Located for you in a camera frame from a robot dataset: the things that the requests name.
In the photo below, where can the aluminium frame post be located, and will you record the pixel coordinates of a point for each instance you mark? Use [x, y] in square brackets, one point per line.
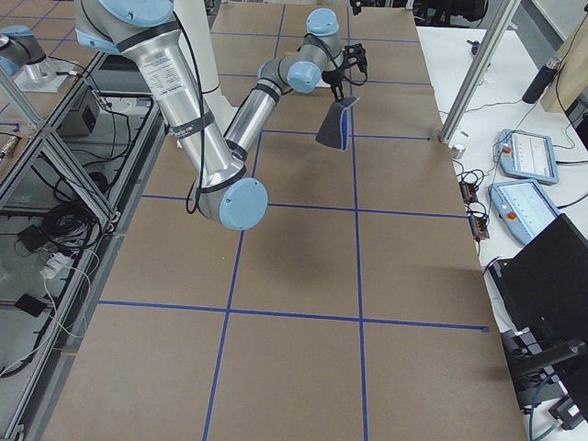
[479, 65]

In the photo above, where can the teach pendant tablet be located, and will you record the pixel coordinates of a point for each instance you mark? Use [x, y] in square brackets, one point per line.
[524, 207]
[527, 155]

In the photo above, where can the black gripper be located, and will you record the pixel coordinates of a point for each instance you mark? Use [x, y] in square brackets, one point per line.
[333, 79]

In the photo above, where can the far teach pendant tablet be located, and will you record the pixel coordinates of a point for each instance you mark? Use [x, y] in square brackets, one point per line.
[527, 155]

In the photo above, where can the black bottle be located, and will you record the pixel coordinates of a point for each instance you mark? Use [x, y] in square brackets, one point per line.
[539, 84]

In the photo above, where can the small metal cylinder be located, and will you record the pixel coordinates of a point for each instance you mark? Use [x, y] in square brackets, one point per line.
[457, 151]

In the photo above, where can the wooden board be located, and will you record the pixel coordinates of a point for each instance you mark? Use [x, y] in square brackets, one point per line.
[571, 79]

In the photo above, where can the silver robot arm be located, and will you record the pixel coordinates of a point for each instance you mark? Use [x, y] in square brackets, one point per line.
[170, 44]
[27, 63]

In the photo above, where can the white central pedestal column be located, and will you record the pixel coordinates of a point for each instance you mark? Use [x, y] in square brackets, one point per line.
[193, 17]

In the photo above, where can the grey blue towel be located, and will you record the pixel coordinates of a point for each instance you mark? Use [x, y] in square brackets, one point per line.
[333, 132]

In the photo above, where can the near teach pendant tablet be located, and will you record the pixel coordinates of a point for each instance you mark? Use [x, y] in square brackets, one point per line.
[524, 207]

